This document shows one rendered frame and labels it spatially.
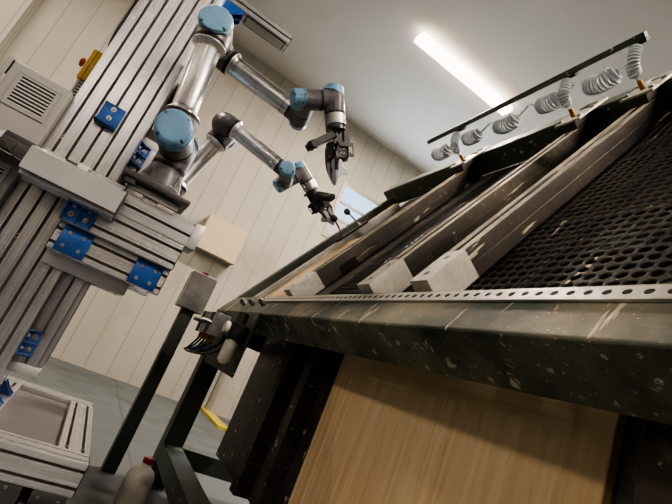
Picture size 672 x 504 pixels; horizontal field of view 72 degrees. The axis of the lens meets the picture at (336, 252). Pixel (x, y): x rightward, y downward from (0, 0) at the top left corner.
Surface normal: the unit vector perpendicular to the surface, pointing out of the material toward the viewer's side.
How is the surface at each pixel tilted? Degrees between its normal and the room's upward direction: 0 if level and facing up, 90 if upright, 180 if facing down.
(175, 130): 98
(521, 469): 90
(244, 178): 90
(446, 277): 90
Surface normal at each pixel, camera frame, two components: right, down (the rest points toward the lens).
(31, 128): 0.45, -0.09
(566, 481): -0.82, -0.45
